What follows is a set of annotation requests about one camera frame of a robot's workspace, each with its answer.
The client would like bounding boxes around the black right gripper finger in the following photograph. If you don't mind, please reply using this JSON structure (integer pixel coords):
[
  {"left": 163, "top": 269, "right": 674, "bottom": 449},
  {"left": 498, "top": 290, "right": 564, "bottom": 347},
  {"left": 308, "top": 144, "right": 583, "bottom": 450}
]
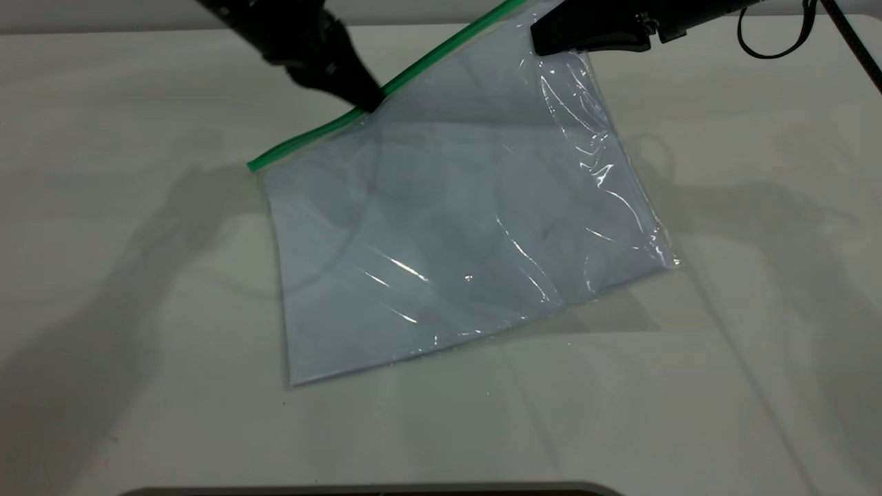
[{"left": 531, "top": 0, "right": 653, "bottom": 58}]

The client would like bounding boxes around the black straight cable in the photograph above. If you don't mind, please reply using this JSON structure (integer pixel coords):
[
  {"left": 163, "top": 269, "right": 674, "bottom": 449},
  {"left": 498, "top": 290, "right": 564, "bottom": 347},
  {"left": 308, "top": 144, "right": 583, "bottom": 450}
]
[{"left": 820, "top": 0, "right": 882, "bottom": 96}]

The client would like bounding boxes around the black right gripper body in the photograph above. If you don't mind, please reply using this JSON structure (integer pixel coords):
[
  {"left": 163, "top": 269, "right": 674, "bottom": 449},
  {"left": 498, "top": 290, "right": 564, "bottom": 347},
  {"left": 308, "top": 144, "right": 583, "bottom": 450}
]
[{"left": 641, "top": 0, "right": 760, "bottom": 43}]

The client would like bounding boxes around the clear zipper bag green zip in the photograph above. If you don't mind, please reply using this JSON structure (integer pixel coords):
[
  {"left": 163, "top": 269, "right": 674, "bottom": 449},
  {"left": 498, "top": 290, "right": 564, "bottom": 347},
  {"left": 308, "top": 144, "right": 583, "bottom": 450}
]
[{"left": 247, "top": 0, "right": 681, "bottom": 386}]

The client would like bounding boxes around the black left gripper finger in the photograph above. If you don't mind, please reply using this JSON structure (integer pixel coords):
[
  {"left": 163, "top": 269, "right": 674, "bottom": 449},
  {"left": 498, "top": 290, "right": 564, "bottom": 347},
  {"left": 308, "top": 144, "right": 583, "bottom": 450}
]
[
  {"left": 288, "top": 68, "right": 377, "bottom": 114},
  {"left": 322, "top": 17, "right": 387, "bottom": 112}
]

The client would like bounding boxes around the black cable loop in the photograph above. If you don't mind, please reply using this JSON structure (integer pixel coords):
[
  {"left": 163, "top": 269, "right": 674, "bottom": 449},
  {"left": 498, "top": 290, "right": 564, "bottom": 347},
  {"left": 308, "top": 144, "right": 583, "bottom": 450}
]
[{"left": 736, "top": 0, "right": 822, "bottom": 61}]

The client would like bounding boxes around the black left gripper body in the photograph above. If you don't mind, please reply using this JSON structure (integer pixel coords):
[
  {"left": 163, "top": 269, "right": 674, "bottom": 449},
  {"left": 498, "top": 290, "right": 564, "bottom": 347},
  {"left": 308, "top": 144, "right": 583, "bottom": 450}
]
[{"left": 196, "top": 0, "right": 347, "bottom": 71}]

